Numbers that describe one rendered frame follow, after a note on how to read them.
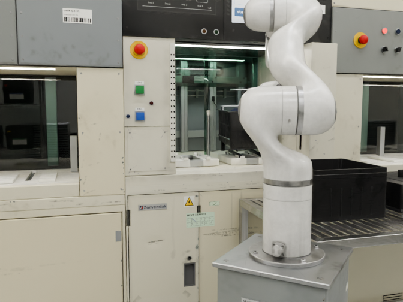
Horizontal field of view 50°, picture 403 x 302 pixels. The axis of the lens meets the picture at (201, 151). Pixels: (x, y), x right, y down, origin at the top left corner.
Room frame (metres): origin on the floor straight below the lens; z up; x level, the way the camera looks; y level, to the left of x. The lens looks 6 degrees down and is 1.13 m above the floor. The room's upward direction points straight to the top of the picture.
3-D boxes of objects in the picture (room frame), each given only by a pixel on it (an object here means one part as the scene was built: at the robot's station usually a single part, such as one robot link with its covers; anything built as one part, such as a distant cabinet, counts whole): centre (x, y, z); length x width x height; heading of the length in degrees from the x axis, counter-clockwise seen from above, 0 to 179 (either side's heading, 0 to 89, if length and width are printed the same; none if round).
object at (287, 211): (1.06, -0.22, 0.85); 0.19 x 0.19 x 0.18
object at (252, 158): (2.09, -0.21, 0.89); 0.22 x 0.21 x 0.04; 16
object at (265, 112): (1.07, -0.18, 1.07); 0.19 x 0.12 x 0.24; 83
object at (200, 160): (2.02, 0.05, 0.89); 0.22 x 0.21 x 0.04; 16
